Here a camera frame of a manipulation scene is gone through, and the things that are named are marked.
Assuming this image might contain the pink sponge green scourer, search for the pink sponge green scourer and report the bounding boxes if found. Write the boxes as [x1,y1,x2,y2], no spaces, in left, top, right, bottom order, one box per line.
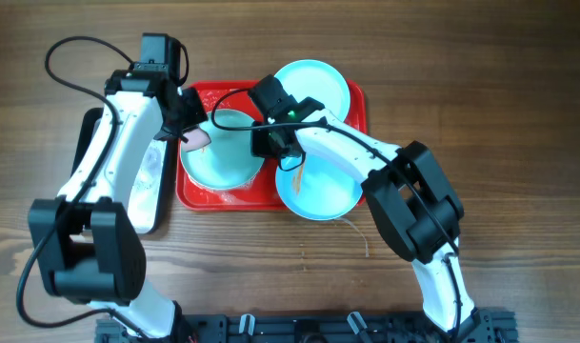
[181,128,211,151]

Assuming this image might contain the pale green plate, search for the pale green plate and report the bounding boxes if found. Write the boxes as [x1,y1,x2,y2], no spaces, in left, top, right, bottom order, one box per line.
[180,119,264,191]

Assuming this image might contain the light blue plate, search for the light blue plate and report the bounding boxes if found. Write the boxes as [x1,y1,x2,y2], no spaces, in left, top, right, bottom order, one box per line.
[275,155,362,221]
[274,59,350,121]

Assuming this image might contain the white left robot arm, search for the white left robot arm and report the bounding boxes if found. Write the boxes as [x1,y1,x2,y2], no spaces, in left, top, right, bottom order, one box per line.
[22,65,206,342]

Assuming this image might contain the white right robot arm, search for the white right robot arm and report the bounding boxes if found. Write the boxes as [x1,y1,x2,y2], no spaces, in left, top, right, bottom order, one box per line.
[253,111,474,334]

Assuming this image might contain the red plastic tray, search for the red plastic tray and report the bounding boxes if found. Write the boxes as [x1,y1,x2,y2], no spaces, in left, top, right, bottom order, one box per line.
[175,80,368,212]

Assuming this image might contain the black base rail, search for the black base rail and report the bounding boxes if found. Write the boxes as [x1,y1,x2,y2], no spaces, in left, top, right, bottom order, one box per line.
[94,310,518,343]

